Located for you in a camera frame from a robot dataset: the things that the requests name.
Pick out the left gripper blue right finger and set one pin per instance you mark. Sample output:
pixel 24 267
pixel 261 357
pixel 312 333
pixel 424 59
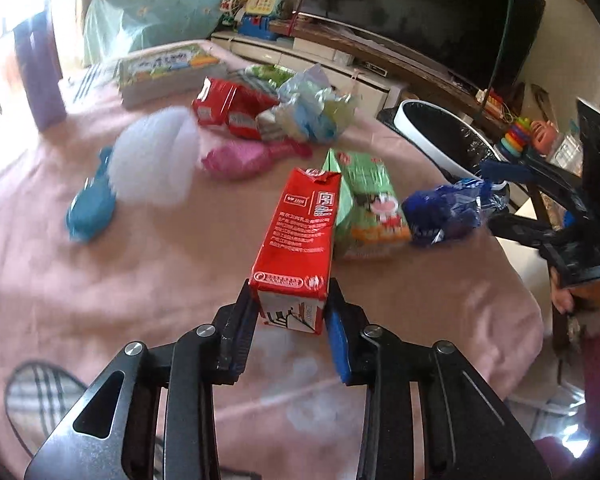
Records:
pixel 344 323

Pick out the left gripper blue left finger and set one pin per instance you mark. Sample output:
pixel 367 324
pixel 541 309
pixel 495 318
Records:
pixel 235 324

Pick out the red milk carton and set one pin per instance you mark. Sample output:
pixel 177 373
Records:
pixel 290 277

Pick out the green drink carton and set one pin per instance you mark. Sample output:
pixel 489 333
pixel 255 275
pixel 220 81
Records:
pixel 370 223

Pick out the pale blue yellow bag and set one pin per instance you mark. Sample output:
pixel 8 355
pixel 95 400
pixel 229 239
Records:
pixel 310 109

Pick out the black trash bin white rim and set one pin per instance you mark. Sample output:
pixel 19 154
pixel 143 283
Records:
pixel 455 147

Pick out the person's right hand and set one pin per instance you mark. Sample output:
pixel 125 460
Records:
pixel 580 302

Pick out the pink pig toy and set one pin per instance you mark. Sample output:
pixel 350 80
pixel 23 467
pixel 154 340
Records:
pixel 543 136

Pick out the pink tablecloth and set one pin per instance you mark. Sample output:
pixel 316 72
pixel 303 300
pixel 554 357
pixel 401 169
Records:
pixel 157 273

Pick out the pink plastic wrapper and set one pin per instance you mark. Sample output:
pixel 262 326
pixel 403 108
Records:
pixel 237 159

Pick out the red snack bag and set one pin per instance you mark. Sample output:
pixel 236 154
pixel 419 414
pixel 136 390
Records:
pixel 233 107

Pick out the black television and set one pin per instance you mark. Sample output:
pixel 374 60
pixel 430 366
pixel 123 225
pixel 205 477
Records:
pixel 484 42

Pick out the green yellow snack bag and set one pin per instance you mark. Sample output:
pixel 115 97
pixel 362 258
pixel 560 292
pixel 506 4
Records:
pixel 273 75

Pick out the stack of children's books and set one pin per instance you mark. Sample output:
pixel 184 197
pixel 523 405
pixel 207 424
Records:
pixel 166 71

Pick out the toy cash register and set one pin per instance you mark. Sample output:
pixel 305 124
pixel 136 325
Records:
pixel 258 16

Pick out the teal covered furniture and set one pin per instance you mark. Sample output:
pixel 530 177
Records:
pixel 113 28

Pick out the purple thermos bottle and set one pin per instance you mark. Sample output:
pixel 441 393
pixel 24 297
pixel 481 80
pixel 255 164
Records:
pixel 39 70

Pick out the rainbow stacking ring toy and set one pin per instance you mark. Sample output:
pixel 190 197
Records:
pixel 515 140

